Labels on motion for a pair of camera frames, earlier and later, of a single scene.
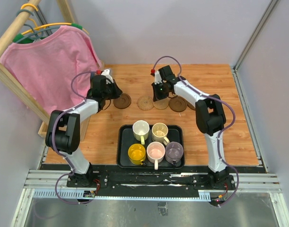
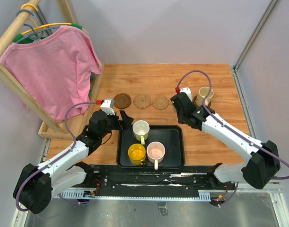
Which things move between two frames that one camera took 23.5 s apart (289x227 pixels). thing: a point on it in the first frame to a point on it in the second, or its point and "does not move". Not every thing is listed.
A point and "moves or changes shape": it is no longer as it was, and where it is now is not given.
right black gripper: [156, 96] to [179, 118]
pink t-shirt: [55, 71] does not move
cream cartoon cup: [159, 132] moves or changes shape
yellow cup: [136, 154] does not move
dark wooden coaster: [123, 102] does not move
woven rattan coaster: [162, 104] does not move
